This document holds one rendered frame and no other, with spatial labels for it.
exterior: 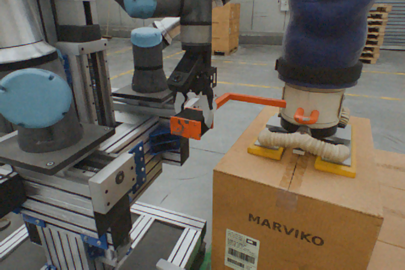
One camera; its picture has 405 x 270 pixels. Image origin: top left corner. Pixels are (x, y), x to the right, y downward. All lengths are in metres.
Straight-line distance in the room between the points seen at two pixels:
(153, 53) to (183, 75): 0.48
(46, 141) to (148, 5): 0.39
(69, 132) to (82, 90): 0.23
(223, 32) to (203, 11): 7.13
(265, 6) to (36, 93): 9.88
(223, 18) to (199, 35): 7.11
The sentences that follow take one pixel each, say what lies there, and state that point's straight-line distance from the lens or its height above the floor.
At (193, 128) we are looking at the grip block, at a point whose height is 1.08.
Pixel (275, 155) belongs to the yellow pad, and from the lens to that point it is 0.82.
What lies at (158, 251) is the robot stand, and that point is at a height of 0.21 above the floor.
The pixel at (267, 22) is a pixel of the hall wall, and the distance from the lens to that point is 10.25.
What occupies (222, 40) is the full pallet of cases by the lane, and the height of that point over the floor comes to 0.40.
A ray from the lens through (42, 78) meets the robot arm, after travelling 0.54.
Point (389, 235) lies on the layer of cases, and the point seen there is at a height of 0.54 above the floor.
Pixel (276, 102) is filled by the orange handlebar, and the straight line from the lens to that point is 0.88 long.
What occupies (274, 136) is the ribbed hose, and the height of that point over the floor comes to 1.03.
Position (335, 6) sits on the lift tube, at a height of 1.35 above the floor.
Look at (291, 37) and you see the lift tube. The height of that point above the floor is 1.28.
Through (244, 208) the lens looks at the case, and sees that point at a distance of 0.79.
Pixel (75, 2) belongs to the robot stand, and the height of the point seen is 1.36.
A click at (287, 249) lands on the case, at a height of 0.76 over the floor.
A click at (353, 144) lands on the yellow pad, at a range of 0.96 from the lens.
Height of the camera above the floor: 1.36
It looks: 23 degrees down
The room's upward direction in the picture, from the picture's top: straight up
